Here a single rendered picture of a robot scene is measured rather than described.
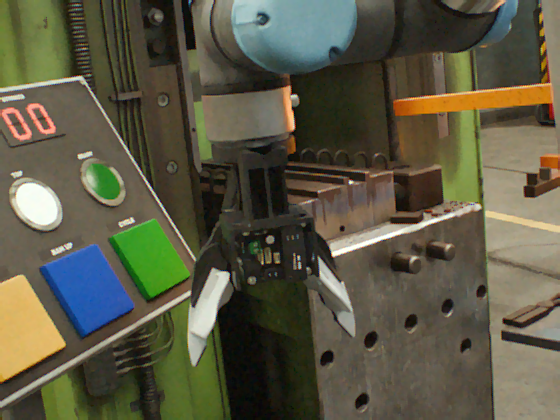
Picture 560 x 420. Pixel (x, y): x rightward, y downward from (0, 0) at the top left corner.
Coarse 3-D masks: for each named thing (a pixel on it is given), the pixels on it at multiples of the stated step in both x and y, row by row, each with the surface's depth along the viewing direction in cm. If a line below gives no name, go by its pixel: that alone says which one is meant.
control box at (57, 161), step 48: (0, 96) 80; (48, 96) 85; (0, 144) 77; (48, 144) 82; (96, 144) 87; (0, 192) 74; (48, 192) 78; (144, 192) 89; (0, 240) 71; (48, 240) 75; (96, 240) 80; (48, 288) 72; (96, 336) 74
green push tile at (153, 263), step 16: (144, 224) 86; (112, 240) 81; (128, 240) 82; (144, 240) 84; (160, 240) 86; (128, 256) 81; (144, 256) 83; (160, 256) 85; (176, 256) 87; (144, 272) 82; (160, 272) 84; (176, 272) 85; (144, 288) 81; (160, 288) 82
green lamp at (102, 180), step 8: (88, 168) 84; (96, 168) 85; (104, 168) 86; (88, 176) 83; (96, 176) 84; (104, 176) 85; (112, 176) 86; (96, 184) 84; (104, 184) 84; (112, 184) 85; (96, 192) 83; (104, 192) 84; (112, 192) 85
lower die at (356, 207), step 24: (216, 168) 148; (336, 168) 130; (360, 168) 132; (216, 192) 132; (288, 192) 124; (312, 192) 119; (336, 192) 120; (360, 192) 123; (384, 192) 127; (336, 216) 121; (360, 216) 124; (384, 216) 127
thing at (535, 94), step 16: (432, 96) 114; (448, 96) 110; (464, 96) 107; (480, 96) 105; (496, 96) 103; (512, 96) 101; (528, 96) 99; (544, 96) 98; (400, 112) 117; (416, 112) 115; (432, 112) 113
